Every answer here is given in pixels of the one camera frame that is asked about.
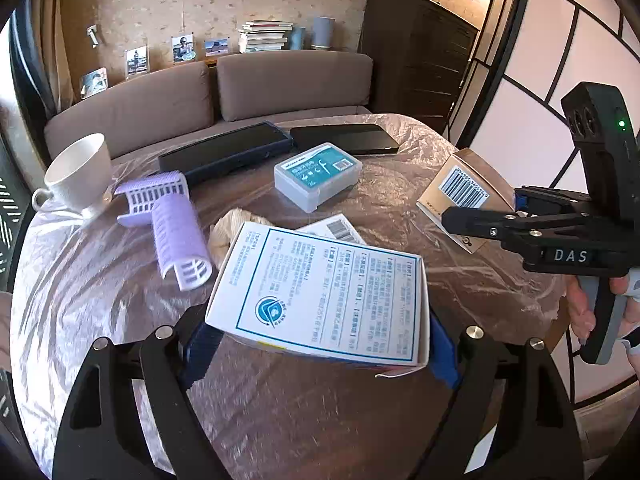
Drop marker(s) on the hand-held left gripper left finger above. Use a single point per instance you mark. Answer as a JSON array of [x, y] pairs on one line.
[[200, 355]]

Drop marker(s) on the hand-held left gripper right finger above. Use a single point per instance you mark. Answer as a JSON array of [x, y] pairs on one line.
[[442, 355]]

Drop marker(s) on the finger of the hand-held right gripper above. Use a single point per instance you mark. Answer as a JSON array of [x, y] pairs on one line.
[[519, 202], [480, 227]]

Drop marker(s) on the brown barcode cardboard box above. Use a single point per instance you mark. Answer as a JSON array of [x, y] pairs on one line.
[[465, 180]]

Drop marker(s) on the purple cylinder hair roller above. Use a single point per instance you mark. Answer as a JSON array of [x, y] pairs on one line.
[[175, 240]]

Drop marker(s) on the cream tissue wad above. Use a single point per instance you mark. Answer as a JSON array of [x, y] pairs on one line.
[[225, 235]]

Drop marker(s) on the white box with blue print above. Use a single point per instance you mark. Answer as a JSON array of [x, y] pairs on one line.
[[320, 290]]

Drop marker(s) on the person's right hand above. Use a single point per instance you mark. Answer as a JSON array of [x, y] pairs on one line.
[[580, 310]]

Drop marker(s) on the black framed room divider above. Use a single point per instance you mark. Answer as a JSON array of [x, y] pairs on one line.
[[530, 50]]

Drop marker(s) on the black tablet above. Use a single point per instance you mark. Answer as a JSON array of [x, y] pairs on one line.
[[345, 137]]

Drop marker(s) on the purple clip hair roller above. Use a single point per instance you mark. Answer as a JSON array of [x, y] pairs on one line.
[[150, 195]]

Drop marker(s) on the clear box with teal label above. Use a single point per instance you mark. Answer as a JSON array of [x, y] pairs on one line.
[[315, 180]]

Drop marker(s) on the brown sofa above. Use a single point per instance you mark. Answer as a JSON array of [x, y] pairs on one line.
[[350, 112]]

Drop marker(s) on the dark wooden cabinet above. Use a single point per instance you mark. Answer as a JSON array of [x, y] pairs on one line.
[[415, 60]]

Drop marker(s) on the tablet in blue case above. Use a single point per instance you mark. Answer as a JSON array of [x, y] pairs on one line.
[[220, 152]]

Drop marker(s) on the white ceramic cup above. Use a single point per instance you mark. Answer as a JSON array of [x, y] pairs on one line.
[[75, 170]]

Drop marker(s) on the striped balcony railing panel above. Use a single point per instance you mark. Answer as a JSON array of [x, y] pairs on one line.
[[10, 220]]

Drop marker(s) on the brown sofa back cushion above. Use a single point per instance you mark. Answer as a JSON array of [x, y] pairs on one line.
[[290, 82], [140, 105]]

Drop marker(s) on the grey cylinder speaker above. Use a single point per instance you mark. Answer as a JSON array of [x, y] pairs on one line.
[[323, 34]]

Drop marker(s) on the blue-grey upright book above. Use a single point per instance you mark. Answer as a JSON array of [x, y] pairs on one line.
[[298, 39]]

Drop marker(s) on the stack of books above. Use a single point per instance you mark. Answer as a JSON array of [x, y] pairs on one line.
[[265, 37]]

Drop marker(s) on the beige curtain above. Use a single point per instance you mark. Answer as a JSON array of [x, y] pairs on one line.
[[40, 50]]

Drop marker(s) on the small photo frame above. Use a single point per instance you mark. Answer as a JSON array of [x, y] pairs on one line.
[[137, 61], [183, 49], [217, 48], [94, 83]]

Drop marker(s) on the metal wall hook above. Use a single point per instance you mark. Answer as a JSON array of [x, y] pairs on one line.
[[93, 36]]

